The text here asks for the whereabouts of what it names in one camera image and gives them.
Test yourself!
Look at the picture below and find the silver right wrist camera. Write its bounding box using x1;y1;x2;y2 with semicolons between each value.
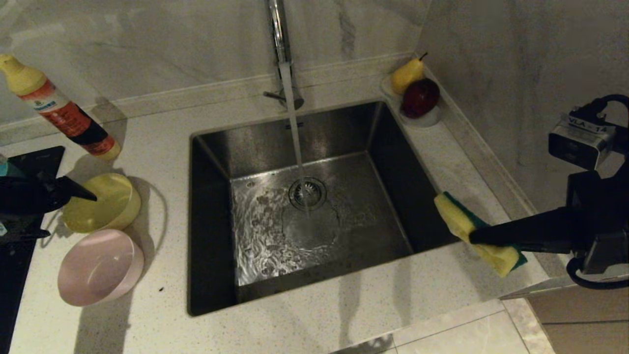
549;114;617;170

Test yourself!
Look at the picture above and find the blue plastic bowl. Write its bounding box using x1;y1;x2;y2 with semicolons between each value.
0;155;25;178

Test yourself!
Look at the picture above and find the orange yellow detergent bottle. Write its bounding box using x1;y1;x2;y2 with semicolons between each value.
0;53;121;160

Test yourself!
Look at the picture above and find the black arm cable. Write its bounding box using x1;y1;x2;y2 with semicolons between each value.
566;94;629;290

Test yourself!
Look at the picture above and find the pink plastic bowl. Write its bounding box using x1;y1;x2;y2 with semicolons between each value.
57;229;145;306

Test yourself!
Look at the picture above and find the black glass cooktop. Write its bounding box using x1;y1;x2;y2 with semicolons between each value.
0;146;65;354

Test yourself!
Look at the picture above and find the light wooden cabinet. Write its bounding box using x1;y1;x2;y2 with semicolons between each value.
499;283;629;354

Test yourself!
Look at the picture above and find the round metal drain strainer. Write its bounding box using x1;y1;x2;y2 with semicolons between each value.
288;177;327;212

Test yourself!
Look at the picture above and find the stainless steel sink basin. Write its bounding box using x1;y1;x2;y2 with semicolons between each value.
187;101;465;316

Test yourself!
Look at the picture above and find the yellow pear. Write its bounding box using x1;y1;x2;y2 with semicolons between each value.
391;53;427;95

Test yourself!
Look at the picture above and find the chrome faucet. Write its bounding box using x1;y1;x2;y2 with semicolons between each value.
263;0;305;111

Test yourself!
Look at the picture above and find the dark red apple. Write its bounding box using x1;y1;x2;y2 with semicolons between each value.
400;79;439;119

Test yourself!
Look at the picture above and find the small white fruit dish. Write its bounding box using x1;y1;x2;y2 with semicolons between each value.
379;74;441;129

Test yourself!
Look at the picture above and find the yellow plastic bowl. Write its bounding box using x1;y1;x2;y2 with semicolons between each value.
61;173;142;233

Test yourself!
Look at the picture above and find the yellow green sponge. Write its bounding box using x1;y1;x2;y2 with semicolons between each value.
434;192;528;277

